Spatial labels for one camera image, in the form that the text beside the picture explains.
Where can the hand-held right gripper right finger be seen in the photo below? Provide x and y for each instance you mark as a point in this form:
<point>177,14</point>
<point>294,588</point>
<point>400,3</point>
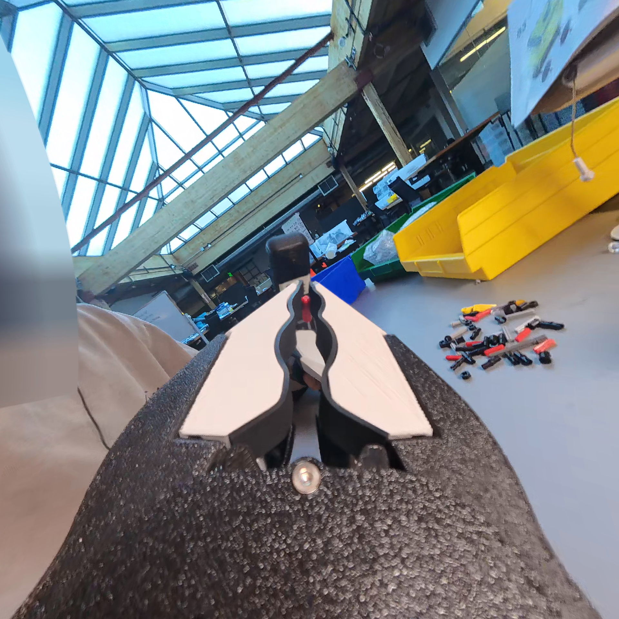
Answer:
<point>377,387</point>

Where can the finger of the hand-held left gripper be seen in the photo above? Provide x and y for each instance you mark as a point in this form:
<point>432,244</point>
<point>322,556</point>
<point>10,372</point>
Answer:
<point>309,358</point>

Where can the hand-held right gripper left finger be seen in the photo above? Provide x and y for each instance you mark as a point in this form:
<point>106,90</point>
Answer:
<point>237,387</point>

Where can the red pin piece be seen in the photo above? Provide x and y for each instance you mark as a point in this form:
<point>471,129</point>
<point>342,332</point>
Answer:
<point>306,303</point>

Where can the instruction booklet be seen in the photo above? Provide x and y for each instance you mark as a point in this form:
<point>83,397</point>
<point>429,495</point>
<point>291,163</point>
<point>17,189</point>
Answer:
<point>551,39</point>

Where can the grey desk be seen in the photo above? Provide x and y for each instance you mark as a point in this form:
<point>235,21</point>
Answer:
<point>542,455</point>

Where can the white paper sign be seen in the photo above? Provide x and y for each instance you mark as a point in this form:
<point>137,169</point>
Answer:
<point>298,229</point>

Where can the blue plastic bin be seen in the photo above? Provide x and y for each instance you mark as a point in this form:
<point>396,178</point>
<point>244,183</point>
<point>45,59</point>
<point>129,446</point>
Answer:
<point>340,279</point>

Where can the green plastic bin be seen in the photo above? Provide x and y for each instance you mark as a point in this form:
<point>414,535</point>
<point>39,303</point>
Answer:
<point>372,269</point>

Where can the clear plastic bag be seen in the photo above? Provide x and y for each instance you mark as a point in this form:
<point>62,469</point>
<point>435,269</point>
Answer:
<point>382,249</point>

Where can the whiteboard on stand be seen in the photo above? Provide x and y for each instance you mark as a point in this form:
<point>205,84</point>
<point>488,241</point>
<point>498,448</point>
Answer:
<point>164,314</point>

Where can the scattered small building pieces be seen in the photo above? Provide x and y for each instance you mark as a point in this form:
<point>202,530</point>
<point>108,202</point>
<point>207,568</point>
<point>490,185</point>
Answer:
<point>493,343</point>

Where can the person's beige sweatshirt torso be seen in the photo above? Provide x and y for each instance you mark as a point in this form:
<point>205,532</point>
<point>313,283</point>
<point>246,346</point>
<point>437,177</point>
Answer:
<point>58,455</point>

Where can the yellow plastic bin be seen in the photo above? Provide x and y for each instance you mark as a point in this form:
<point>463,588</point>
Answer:
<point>522,213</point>

